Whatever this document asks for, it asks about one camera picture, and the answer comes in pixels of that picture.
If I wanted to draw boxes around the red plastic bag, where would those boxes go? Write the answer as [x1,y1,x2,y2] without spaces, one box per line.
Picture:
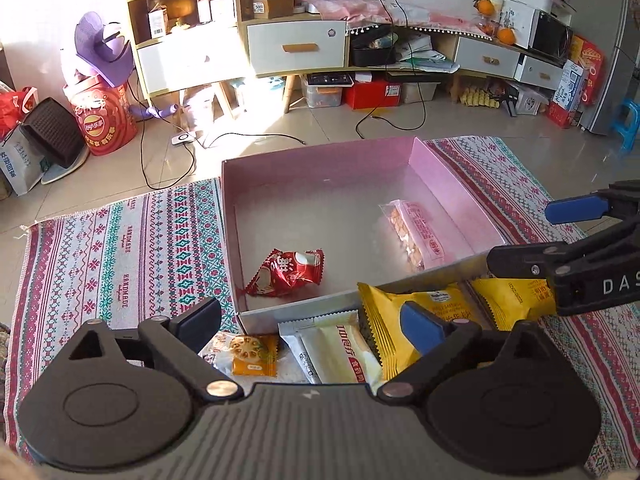
[0,85,38,141]

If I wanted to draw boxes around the wooden cabinet with white drawer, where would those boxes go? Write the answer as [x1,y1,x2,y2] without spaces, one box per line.
[235,0,351,113]

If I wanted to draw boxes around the clear cracker packet pink label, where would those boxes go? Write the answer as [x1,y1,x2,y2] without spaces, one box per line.
[378,200,446,273]

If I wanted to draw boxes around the white and cream snack packet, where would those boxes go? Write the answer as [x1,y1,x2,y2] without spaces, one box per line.
[277,310,383,396]

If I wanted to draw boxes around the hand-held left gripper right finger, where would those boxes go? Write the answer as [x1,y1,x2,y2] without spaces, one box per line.
[376,301,567,404]

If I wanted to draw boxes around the large white drawer unit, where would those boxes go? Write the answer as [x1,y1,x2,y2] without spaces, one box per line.
[452,35,521,81]

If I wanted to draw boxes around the grey refrigerator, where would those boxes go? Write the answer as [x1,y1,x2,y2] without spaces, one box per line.
[582,0,640,133]

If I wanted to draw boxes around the pile of papers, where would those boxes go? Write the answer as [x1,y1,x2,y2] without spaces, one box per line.
[395,35,461,73]

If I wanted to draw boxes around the patterned woven blanket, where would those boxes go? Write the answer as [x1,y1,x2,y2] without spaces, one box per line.
[2,135,640,480]

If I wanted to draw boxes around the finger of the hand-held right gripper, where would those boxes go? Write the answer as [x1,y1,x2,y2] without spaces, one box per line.
[485,240,591,282]
[544,180,640,226]

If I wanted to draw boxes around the small white drawer unit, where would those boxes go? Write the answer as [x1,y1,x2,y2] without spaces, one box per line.
[515,54,566,91]

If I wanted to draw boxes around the red snack packet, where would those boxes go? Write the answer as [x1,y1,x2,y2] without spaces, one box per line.
[244,248,325,299]

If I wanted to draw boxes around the pink cardboard box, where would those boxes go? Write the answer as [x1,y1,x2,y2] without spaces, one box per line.
[220,136,507,336]

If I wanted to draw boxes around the yellow waffle snack packet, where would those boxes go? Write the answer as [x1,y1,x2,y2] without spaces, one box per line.
[470,277,557,332]
[357,282,483,382]

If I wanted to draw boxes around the brown woven basket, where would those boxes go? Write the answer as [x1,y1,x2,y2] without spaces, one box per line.
[19,97,86,168]

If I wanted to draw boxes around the wooden shelf cabinet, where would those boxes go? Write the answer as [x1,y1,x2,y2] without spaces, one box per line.
[121,0,251,106]

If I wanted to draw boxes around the black bag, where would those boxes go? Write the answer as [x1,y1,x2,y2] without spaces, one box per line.
[350,24,401,67]

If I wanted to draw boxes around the clear storage box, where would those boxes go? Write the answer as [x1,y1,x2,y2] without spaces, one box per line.
[302,74,356,109]

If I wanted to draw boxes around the purple hat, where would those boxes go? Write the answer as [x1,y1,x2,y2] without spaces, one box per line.
[75,11,133,88]

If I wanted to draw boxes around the black microwave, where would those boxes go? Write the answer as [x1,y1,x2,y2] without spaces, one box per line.
[530,9,573,63]

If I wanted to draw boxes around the blue and white carton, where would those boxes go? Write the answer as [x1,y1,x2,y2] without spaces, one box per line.
[555,60,588,111]

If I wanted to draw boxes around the white shopping bag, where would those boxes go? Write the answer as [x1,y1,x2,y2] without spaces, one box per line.
[0,125,48,196]

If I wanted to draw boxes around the black floor cable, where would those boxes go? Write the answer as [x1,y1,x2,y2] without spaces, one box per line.
[127,75,201,191]

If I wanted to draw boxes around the small cardboard box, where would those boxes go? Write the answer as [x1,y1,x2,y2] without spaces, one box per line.
[252,0,295,18]

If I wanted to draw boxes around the red gift box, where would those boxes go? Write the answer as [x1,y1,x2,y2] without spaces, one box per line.
[570,35,603,106]

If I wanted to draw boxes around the pink cloth with pompoms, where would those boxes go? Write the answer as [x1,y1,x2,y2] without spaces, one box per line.
[300,0,501,38]

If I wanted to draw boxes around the orange and silver snack packet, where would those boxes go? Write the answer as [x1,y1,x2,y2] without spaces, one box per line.
[199,331,280,378]

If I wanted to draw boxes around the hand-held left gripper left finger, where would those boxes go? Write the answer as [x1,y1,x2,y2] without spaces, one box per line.
[67,296,242,404]

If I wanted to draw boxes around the purple handle tool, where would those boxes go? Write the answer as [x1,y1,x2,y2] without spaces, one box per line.
[129,104,179,121]

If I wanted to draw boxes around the row of yellow packets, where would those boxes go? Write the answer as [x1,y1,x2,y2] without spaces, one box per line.
[460,87,501,110]

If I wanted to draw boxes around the blue plastic stool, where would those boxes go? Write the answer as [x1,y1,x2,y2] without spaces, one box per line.
[607,100,640,153]

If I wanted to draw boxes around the red chip bucket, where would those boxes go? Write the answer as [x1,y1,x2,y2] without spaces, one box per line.
[63,77,138,156]

